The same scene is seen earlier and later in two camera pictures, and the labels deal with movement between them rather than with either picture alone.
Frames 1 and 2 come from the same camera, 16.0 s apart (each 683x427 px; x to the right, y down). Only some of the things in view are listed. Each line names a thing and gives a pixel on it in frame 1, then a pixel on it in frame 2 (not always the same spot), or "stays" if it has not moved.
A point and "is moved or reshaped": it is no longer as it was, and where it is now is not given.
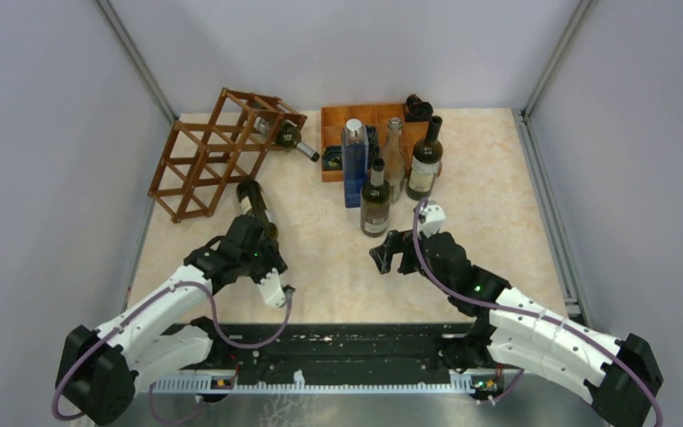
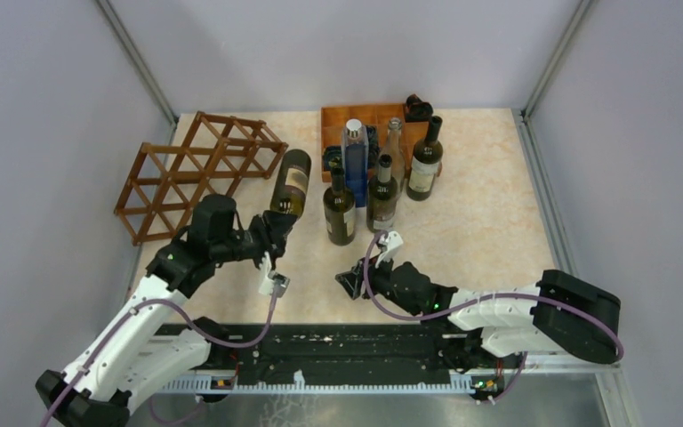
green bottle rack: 288,137 to 292,183
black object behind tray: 417,110 stays
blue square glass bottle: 355,140 stays
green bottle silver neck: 375,200 is moved or reshaped
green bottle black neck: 253,189 to 340,211
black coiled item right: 373,147 stays
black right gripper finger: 383,255 to 351,281
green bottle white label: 425,163 stays
